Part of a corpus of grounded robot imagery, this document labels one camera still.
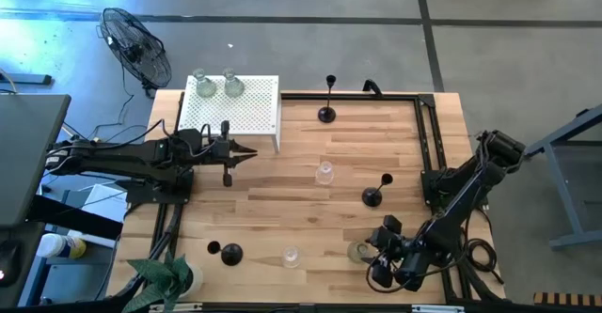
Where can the dark floor stand foot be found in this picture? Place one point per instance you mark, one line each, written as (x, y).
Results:
(28, 79)

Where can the grey metal table frame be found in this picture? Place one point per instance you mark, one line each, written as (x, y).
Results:
(578, 240)

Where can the white paper sheet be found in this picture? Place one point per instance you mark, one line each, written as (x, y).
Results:
(106, 202)

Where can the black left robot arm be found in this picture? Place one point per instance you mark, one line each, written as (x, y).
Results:
(117, 160)

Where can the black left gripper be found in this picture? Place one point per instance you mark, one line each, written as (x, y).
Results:
(226, 153)

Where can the grey flat monitor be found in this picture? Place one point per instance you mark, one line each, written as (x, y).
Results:
(28, 158)

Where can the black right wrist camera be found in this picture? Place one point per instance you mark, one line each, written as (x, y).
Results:
(409, 266)

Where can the white plant pot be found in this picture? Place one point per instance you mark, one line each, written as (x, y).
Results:
(196, 280)

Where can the black table clamp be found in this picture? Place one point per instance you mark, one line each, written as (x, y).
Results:
(372, 85)

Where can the black floor fan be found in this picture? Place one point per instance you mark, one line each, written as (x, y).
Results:
(136, 50)

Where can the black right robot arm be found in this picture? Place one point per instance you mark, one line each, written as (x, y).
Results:
(463, 200)

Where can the green leafy plant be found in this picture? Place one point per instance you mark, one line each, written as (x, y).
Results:
(160, 277)

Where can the black aluminium table frame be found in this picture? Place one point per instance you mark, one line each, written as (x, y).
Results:
(353, 97)

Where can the black metal candlestick holder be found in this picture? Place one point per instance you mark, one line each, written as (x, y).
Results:
(371, 197)
(327, 114)
(232, 254)

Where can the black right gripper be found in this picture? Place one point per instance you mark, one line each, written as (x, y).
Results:
(390, 242)

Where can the white and yellow bottle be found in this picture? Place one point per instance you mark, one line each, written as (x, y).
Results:
(56, 245)

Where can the black side desk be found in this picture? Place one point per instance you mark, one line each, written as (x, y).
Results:
(70, 219)

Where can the white label strip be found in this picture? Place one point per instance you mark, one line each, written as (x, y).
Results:
(176, 307)
(437, 308)

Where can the clear ribbed glass candle holder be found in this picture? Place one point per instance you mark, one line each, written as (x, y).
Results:
(291, 256)
(324, 174)
(206, 89)
(233, 89)
(355, 252)

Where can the black and tan striped bar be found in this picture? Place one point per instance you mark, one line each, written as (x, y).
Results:
(564, 299)

